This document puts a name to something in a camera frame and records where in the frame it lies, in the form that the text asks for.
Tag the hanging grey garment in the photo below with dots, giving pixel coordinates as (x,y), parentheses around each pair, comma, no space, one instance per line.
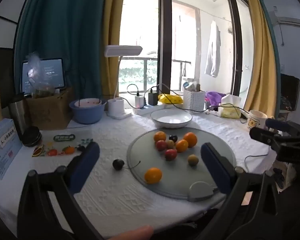
(212,52)

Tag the white air conditioner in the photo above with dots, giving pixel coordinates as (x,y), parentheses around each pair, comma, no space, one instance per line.
(292,22)

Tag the dark purple plum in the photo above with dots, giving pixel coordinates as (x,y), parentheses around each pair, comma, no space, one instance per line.
(173,138)

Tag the purple cloth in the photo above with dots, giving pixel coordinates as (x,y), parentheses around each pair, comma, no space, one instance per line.
(215,97)

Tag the yellow plastic bag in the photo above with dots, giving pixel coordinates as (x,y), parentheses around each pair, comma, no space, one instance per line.
(170,99)

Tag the blue capped bottle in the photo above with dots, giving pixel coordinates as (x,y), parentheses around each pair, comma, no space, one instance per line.
(186,85)

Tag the white bowl with dark rim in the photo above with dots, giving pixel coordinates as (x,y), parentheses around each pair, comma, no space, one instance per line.
(171,118)

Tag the red apple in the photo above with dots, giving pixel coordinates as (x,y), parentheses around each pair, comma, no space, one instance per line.
(160,145)

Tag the teal curtain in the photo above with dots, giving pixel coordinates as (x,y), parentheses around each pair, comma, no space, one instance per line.
(65,30)

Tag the black box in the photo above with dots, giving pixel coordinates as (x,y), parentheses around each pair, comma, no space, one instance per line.
(290,92)

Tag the balcony railing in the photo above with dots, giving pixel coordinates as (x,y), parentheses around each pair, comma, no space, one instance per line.
(140,70)

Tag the white power strip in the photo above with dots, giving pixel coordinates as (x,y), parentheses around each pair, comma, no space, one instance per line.
(145,110)

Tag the black charger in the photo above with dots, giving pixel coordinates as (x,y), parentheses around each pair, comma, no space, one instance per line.
(153,98)

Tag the white woven basket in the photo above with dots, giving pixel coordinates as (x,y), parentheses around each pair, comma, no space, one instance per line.
(193,100)

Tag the pink bowl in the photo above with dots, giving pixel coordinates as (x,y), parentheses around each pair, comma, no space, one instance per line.
(87,102)

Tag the white tissue pack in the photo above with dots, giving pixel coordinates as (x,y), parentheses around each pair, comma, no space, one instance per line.
(231,100)

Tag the yellow wipes pack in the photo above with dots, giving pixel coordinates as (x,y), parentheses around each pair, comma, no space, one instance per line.
(230,113)

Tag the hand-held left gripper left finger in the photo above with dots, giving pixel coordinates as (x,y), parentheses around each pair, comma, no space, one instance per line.
(86,162)

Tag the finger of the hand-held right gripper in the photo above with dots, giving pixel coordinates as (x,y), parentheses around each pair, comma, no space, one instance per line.
(277,124)
(261,135)

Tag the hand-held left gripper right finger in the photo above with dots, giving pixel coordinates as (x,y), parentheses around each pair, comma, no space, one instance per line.
(215,165)

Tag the white charger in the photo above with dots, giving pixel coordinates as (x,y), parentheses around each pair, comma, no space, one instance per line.
(140,102)

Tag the black round lid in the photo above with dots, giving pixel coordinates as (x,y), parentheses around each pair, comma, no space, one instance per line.
(32,136)

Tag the blue plastic basin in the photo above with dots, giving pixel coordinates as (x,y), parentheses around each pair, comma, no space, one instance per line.
(86,115)

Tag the white cartoon bear mug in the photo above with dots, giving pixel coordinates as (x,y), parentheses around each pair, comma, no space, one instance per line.
(256,121)

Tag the cardboard box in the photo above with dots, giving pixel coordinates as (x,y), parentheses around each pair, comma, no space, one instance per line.
(50,112)

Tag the blue tissue box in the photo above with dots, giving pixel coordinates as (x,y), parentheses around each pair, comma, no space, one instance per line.
(5,150)

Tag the round grey tray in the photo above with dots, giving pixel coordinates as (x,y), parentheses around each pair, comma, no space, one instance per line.
(170,180)

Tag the white desk lamp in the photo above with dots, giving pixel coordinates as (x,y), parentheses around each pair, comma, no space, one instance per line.
(116,108)

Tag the dark sliding door frame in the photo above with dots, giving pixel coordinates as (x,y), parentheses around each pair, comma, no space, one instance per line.
(165,30)
(236,42)

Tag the tablet with dark screen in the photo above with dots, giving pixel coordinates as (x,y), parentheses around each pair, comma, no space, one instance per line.
(52,72)

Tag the person's left hand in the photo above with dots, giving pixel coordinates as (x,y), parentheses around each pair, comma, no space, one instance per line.
(132,233)

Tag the orange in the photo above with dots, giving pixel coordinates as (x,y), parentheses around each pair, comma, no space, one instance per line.
(160,136)
(182,146)
(153,175)
(190,139)

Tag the small printed carton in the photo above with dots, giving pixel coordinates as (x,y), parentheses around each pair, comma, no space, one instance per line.
(193,86)

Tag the red plum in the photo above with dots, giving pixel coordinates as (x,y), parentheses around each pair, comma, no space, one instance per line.
(170,154)

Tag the dark cherry with stem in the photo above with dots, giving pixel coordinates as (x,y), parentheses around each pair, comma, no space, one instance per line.
(118,164)

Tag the steel thermos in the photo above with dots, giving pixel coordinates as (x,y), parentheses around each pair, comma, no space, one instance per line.
(17,115)

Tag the brown kiwi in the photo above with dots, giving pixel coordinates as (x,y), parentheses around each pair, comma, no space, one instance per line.
(193,160)
(170,144)

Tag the clear plastic bag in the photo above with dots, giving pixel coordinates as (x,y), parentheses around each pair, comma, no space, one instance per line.
(37,80)

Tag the yellow curtain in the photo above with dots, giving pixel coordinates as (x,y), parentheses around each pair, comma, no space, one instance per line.
(112,30)
(260,55)

